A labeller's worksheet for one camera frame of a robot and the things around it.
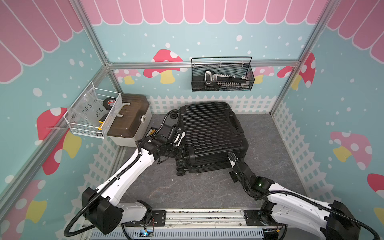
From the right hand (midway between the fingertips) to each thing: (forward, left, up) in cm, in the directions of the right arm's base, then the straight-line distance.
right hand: (233, 165), depth 84 cm
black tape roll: (+24, +68, +27) cm, 77 cm away
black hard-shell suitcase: (+15, +12, +13) cm, 23 cm away
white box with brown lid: (+24, +60, +11) cm, 65 cm away
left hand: (0, +27, +11) cm, 29 cm away
